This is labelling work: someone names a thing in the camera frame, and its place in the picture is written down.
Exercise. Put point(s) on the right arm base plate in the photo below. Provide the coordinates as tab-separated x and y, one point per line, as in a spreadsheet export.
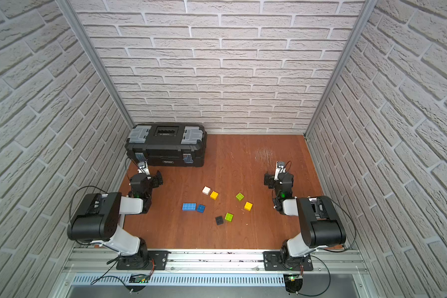
274	261

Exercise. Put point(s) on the black lego brick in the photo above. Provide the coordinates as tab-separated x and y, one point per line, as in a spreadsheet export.
219	220

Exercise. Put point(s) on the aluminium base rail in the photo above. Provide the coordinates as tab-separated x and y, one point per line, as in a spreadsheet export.
251	262

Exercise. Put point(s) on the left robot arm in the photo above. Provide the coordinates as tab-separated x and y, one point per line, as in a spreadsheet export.
96	220

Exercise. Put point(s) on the black grey toolbox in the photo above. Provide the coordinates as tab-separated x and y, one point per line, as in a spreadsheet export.
167	144

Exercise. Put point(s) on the dark blue lego brick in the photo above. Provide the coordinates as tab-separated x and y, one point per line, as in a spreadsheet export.
201	208

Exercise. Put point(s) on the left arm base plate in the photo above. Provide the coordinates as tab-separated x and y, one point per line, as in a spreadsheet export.
154	259

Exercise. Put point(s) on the yellow lego brick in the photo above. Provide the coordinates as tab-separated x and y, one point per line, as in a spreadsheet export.
214	195
248	206

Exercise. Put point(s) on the light blue long lego brick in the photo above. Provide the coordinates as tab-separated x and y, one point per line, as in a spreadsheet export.
189	206

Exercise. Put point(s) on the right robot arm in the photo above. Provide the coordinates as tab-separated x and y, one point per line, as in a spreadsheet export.
320	224

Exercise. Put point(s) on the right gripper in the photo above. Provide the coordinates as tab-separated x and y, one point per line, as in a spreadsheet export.
270	179

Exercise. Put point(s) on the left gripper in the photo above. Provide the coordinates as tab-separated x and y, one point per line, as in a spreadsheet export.
155	179

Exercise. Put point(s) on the green lego brick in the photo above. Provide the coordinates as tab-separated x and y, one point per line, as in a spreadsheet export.
239	196
228	217

